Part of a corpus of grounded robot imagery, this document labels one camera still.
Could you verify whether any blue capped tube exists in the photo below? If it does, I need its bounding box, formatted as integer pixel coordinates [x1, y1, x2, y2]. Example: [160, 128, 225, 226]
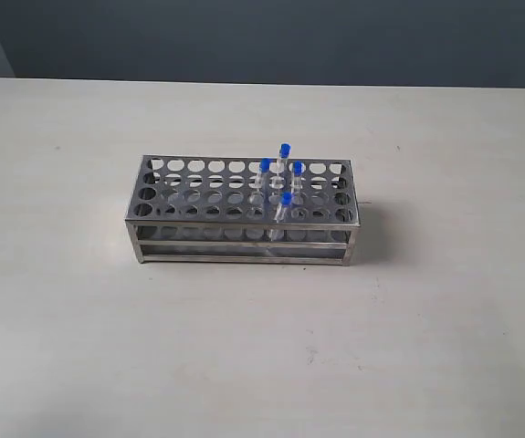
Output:
[276, 143, 290, 188]
[268, 193, 292, 241]
[291, 161, 303, 194]
[254, 158, 271, 204]

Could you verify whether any blue capped tube back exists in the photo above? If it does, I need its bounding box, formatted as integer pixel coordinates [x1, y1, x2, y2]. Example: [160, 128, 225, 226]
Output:
[276, 143, 290, 188]

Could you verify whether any stainless steel test tube rack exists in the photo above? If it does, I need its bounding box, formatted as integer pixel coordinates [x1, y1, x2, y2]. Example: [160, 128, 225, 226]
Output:
[125, 155, 361, 266]

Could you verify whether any blue capped tube front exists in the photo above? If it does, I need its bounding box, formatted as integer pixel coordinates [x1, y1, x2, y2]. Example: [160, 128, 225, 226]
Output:
[268, 193, 292, 241]

